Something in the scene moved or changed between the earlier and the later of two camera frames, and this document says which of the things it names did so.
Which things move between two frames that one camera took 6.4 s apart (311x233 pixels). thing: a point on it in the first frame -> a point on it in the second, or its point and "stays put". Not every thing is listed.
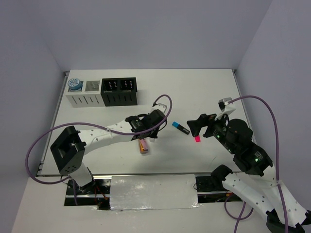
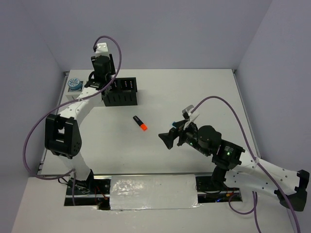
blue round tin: (74, 84) stays put
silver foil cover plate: (153, 191) stays put
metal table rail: (190, 174) stays put
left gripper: (154, 134) -> (112, 67)
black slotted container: (119, 91) stays put
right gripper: (202, 120) -> (168, 137)
